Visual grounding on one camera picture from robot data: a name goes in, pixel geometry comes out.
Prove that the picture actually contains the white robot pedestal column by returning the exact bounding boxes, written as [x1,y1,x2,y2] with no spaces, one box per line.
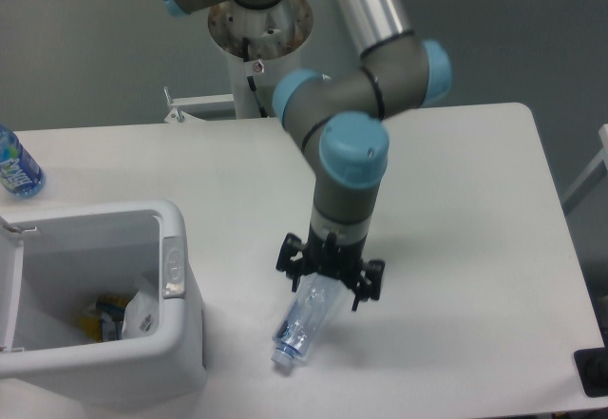
[208,0,314,90]

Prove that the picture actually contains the white frame at right edge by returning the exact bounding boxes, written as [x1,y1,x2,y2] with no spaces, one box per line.
[561,124,607,216]

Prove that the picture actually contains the crushed clear plastic bottle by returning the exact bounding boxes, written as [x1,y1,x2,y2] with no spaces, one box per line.
[271,274,346,372]

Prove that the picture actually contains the white metal base frame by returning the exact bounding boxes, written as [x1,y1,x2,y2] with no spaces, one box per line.
[162,73,333,124]

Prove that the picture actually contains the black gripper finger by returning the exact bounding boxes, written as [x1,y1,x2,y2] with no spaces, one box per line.
[346,259,385,312]
[275,233,309,293]

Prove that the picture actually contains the yellow blue snack wrapper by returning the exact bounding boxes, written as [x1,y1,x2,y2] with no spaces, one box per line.
[77,294,129,343]

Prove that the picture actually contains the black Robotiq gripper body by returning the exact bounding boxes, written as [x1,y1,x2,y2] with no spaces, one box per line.
[307,226,367,285]

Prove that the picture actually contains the white plastic trash can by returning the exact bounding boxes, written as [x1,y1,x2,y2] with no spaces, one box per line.
[1,200,207,404]

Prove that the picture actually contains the black clamp at table edge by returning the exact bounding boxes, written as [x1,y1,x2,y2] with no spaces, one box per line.
[574,347,607,398]

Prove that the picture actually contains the black cable on pedestal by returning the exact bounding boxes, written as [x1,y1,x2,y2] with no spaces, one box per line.
[240,36,268,119]

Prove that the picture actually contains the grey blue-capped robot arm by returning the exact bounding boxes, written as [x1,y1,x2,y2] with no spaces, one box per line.
[162,0,452,302]

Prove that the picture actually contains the blue labelled water bottle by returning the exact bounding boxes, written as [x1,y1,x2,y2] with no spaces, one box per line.
[1,125,46,199]

